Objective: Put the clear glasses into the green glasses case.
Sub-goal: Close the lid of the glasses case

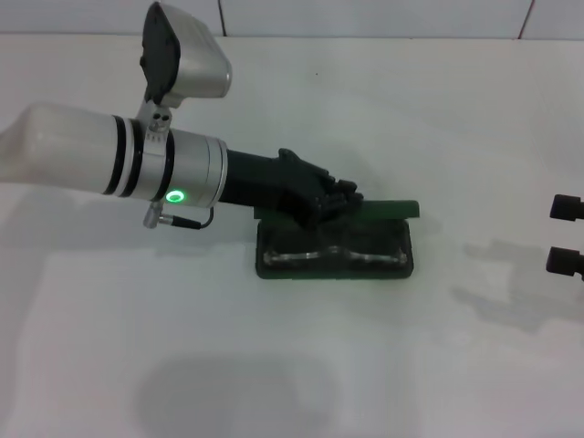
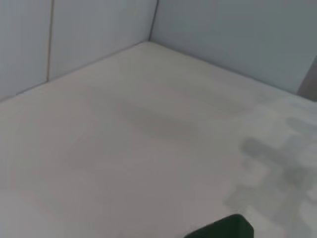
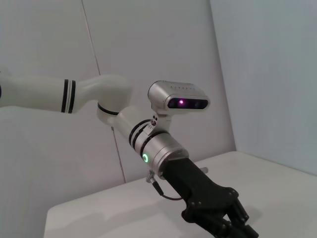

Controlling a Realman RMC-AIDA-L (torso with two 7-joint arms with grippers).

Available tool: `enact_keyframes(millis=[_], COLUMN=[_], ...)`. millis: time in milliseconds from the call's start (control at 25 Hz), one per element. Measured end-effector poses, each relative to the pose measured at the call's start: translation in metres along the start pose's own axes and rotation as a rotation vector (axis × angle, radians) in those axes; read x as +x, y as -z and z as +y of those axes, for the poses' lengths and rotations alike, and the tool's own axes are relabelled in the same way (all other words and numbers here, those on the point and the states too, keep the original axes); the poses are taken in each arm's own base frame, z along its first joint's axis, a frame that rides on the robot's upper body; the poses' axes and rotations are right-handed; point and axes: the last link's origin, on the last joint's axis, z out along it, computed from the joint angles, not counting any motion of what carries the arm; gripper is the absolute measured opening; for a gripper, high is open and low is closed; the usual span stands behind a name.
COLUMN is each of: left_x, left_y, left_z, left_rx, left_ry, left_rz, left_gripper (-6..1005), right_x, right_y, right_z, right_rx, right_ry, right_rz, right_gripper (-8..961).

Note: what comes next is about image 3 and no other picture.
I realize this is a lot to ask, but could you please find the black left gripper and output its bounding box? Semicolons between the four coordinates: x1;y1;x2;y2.
162;156;260;238

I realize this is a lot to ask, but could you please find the left gripper cable with connector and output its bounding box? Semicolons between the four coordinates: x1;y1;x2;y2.
145;167;209;200

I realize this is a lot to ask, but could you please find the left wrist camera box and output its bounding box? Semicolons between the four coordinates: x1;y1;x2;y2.
148;80;211;132

